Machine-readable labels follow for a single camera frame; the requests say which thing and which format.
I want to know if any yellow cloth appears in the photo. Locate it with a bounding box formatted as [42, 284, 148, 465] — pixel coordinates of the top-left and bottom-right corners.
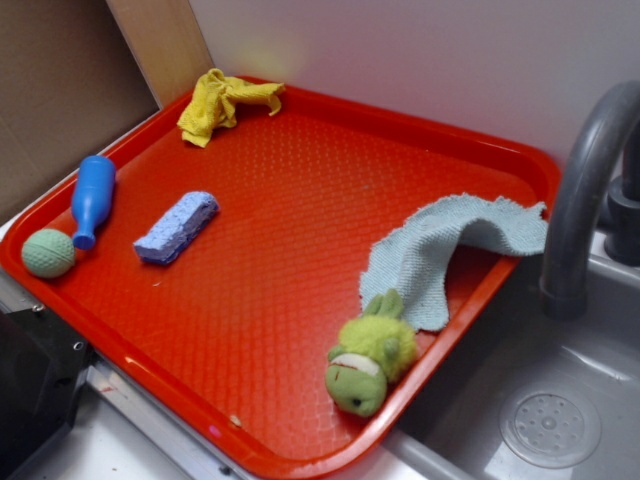
[177, 68, 286, 148]

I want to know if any light blue towel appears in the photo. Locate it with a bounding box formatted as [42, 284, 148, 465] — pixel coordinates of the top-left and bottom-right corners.
[359, 194, 548, 332]

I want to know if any red plastic tray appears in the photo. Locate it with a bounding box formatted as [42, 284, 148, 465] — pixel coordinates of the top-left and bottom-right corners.
[1, 87, 560, 479]

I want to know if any green plush fish toy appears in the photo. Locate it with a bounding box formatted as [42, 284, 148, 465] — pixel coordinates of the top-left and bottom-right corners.
[324, 289, 418, 418]

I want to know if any blue sponge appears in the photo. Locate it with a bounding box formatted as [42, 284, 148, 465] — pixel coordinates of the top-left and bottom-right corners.
[133, 191, 219, 265]

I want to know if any blue plastic bottle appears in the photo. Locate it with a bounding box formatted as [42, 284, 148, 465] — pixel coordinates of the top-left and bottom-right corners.
[71, 155, 116, 250]

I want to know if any grey plastic sink basin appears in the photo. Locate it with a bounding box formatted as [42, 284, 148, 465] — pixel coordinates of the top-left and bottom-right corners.
[384, 256, 639, 479]

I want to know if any light wooden board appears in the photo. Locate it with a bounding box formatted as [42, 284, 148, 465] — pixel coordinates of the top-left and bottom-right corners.
[107, 0, 214, 108]

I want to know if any green textured ball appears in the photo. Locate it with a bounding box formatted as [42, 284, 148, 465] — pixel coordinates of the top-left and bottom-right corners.
[21, 229, 75, 279]

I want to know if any round sink drain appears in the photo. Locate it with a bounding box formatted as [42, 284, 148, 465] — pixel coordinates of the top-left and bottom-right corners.
[499, 385, 602, 469]

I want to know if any brown cardboard panel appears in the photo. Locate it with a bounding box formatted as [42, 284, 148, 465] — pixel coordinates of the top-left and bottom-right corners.
[1, 1, 158, 221]

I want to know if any black metal block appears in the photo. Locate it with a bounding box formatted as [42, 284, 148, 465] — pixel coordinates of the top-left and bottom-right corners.
[1, 308, 92, 479]

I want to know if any grey faucet spout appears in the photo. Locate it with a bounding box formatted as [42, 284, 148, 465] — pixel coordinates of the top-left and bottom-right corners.
[540, 80, 639, 320]

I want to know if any grey faucet handle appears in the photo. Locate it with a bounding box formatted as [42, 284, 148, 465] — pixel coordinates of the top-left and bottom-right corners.
[604, 124, 639, 267]

